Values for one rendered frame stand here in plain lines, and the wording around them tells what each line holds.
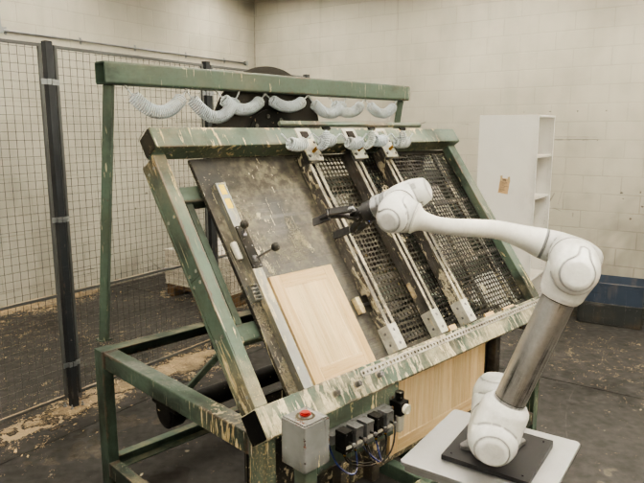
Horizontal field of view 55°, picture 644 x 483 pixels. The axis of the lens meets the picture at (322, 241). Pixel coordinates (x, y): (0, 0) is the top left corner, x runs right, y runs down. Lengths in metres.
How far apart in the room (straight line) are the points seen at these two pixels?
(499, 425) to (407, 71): 6.72
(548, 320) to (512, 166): 4.47
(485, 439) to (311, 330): 0.92
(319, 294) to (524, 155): 3.92
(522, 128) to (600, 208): 1.73
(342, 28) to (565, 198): 3.77
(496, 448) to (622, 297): 4.73
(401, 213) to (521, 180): 4.48
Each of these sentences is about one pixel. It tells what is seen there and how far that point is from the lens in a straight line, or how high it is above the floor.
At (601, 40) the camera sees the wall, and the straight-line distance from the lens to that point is 7.64.
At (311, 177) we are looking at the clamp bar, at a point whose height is 1.67.
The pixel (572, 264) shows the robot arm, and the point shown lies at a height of 1.52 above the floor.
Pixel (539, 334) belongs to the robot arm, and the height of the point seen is 1.29.
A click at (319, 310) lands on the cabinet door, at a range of 2.68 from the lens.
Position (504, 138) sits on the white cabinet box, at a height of 1.82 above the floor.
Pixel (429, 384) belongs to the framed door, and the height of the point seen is 0.54.
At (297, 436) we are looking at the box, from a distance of 2.16.
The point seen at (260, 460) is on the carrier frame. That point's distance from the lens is 2.38.
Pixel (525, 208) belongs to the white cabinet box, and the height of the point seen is 1.15.
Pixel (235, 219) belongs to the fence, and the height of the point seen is 1.52.
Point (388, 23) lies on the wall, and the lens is 8.58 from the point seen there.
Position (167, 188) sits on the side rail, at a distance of 2.54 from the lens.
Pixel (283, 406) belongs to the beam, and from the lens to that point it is 2.36.
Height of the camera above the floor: 1.89
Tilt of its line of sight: 10 degrees down
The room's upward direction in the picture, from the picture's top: straight up
